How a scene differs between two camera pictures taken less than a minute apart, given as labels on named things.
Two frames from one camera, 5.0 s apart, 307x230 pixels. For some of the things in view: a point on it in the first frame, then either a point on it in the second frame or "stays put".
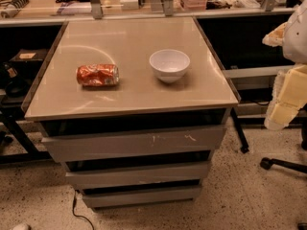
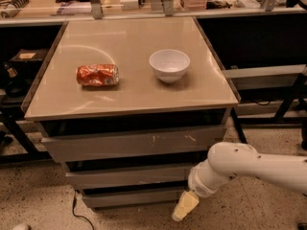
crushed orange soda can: (97, 74) stays put
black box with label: (30, 55) stays put
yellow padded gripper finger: (290, 97) to (202, 181)
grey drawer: (188, 172) stays put
